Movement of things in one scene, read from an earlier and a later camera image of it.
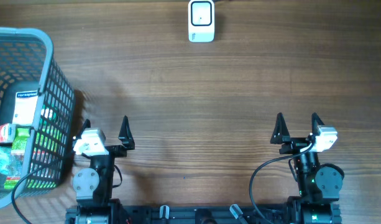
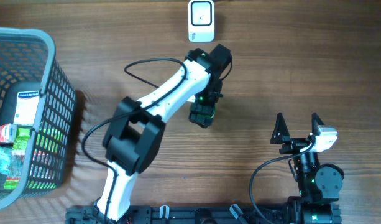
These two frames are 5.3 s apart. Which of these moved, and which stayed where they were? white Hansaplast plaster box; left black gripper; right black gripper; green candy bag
Moved: left black gripper
Stayed: green candy bag; white Hansaplast plaster box; right black gripper
